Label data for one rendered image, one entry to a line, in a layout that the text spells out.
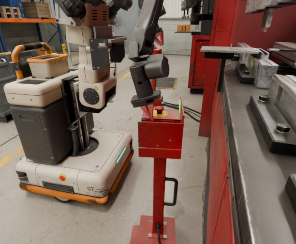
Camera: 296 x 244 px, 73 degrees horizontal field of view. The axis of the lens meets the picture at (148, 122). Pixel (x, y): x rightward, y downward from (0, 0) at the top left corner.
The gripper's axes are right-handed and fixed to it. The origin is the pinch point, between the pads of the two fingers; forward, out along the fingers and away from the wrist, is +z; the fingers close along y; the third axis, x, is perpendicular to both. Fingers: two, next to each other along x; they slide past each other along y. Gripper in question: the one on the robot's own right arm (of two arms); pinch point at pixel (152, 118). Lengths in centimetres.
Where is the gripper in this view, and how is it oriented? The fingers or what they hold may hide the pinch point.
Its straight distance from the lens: 73.9
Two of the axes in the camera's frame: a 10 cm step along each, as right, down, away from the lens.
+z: 2.6, 8.8, 3.9
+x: 0.9, -4.2, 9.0
